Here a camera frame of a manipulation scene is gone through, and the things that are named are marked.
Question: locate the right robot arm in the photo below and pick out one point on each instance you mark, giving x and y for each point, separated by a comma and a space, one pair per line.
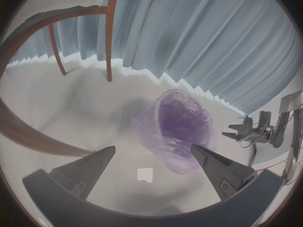
280, 133

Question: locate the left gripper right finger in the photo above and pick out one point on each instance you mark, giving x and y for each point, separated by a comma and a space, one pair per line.
220, 171

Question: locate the white cushioned wooden chair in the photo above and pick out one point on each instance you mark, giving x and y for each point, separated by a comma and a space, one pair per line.
109, 44

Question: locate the white trash bin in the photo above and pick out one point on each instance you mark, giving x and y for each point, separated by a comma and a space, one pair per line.
153, 126

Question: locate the purple plastic bag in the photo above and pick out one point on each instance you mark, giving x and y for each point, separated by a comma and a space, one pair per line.
184, 117

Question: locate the pale blue curtain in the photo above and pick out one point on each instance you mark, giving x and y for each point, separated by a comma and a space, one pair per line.
201, 44

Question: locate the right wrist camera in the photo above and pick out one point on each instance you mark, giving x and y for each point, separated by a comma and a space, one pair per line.
247, 121

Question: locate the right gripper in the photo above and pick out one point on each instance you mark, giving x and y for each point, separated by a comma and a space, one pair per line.
248, 133

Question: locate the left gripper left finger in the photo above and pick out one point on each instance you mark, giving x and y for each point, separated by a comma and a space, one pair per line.
87, 171

